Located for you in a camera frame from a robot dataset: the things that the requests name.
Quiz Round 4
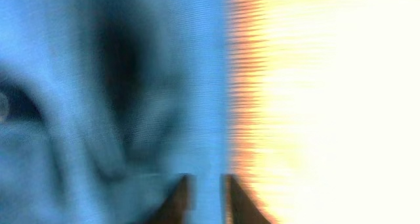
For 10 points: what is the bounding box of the blue polo shirt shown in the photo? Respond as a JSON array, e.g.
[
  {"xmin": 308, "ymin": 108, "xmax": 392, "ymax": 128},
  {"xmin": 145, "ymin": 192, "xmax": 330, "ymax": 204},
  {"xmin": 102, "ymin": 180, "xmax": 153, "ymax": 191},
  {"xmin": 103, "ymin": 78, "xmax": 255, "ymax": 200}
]
[{"xmin": 1, "ymin": 0, "xmax": 228, "ymax": 223}]

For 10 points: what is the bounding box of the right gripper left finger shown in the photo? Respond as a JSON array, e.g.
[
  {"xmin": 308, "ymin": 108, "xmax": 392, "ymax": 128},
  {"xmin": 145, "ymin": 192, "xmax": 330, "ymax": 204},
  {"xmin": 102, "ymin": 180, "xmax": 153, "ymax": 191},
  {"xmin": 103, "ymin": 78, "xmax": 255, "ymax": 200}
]
[{"xmin": 140, "ymin": 173, "xmax": 194, "ymax": 224}]

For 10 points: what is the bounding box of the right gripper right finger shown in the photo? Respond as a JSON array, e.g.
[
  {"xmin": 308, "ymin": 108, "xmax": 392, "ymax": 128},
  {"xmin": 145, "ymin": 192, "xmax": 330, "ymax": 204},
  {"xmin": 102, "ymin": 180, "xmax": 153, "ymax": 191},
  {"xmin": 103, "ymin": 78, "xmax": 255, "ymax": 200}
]
[{"xmin": 222, "ymin": 174, "xmax": 271, "ymax": 224}]

